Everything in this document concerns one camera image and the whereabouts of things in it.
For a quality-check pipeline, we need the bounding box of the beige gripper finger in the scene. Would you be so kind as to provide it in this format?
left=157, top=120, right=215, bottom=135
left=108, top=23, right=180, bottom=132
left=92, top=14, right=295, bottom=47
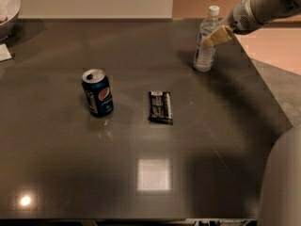
left=201, top=25, right=233, bottom=48

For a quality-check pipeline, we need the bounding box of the clear plastic water bottle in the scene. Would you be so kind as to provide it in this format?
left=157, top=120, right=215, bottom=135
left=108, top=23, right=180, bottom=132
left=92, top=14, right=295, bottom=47
left=194, top=6, right=220, bottom=72

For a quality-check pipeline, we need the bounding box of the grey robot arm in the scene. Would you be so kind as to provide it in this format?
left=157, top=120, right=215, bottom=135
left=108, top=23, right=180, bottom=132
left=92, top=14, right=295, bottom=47
left=201, top=0, right=301, bottom=226

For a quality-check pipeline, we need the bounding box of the blue pepsi can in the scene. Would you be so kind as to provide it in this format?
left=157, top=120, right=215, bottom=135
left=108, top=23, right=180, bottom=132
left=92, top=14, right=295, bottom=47
left=82, top=69, right=114, bottom=117

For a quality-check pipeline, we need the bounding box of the black snack bar wrapper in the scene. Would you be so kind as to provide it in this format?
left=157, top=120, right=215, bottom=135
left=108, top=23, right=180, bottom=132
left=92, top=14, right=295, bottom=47
left=149, top=90, right=173, bottom=125

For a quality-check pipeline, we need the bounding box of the white bowl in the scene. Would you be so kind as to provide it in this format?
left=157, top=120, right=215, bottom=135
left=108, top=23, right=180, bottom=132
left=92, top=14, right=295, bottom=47
left=0, top=0, right=21, bottom=40

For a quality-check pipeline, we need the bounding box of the white paper napkin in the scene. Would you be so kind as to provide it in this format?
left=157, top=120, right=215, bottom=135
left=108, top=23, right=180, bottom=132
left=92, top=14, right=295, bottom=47
left=0, top=44, right=12, bottom=61

